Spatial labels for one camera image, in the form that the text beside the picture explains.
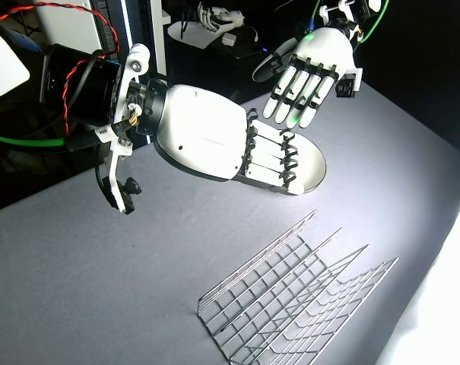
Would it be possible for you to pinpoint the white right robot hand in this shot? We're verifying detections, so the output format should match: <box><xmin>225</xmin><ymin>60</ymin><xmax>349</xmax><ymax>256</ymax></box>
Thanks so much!
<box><xmin>138</xmin><ymin>78</ymin><xmax>305</xmax><ymax>197</ymax></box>

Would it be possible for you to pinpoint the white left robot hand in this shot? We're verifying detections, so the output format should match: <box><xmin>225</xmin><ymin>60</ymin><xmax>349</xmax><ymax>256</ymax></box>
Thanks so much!
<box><xmin>252</xmin><ymin>28</ymin><xmax>358</xmax><ymax>129</ymax></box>

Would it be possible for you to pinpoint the white plate black rim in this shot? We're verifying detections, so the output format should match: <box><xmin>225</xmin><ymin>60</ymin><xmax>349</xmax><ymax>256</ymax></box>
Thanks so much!
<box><xmin>248</xmin><ymin>120</ymin><xmax>327</xmax><ymax>196</ymax></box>

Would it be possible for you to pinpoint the black flat electronic box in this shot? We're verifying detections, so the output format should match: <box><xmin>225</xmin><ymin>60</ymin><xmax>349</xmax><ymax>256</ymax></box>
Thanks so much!
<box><xmin>214</xmin><ymin>26</ymin><xmax>276</xmax><ymax>60</ymax></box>

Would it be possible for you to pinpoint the white flat base sheet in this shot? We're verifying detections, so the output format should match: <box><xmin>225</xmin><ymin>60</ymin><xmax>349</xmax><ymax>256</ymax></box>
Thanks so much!
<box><xmin>167</xmin><ymin>21</ymin><xmax>223</xmax><ymax>49</ymax></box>

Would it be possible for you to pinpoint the spare white robot hand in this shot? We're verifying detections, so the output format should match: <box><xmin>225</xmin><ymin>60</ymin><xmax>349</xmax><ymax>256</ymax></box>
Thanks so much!
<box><xmin>197</xmin><ymin>0</ymin><xmax>246</xmax><ymax>33</ymax></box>

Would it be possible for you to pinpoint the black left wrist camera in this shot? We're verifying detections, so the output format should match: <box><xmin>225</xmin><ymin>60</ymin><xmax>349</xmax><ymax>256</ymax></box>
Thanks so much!
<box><xmin>334</xmin><ymin>67</ymin><xmax>364</xmax><ymax>99</ymax></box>

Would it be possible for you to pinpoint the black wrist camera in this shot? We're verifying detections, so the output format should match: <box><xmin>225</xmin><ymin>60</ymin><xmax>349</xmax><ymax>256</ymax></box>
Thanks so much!
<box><xmin>334</xmin><ymin>67</ymin><xmax>364</xmax><ymax>99</ymax></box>
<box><xmin>94</xmin><ymin>151</ymin><xmax>144</xmax><ymax>216</ymax></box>

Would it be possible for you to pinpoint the green cable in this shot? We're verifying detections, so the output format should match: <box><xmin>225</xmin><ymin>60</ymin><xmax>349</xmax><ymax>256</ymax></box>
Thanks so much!
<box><xmin>0</xmin><ymin>130</ymin><xmax>103</xmax><ymax>152</ymax></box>
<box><xmin>309</xmin><ymin>0</ymin><xmax>391</xmax><ymax>45</ymax></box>

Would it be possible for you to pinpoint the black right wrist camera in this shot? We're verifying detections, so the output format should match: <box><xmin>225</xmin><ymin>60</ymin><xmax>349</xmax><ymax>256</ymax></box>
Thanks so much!
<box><xmin>94</xmin><ymin>151</ymin><xmax>144</xmax><ymax>216</ymax></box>

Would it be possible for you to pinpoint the red black twisted wire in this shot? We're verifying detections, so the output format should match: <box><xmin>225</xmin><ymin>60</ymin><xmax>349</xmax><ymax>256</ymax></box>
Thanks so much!
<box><xmin>0</xmin><ymin>2</ymin><xmax>120</xmax><ymax>137</ymax></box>

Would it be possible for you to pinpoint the silver wire dish rack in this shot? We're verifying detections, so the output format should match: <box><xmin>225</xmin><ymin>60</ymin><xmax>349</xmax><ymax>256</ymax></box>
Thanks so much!
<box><xmin>196</xmin><ymin>210</ymin><xmax>400</xmax><ymax>365</ymax></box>

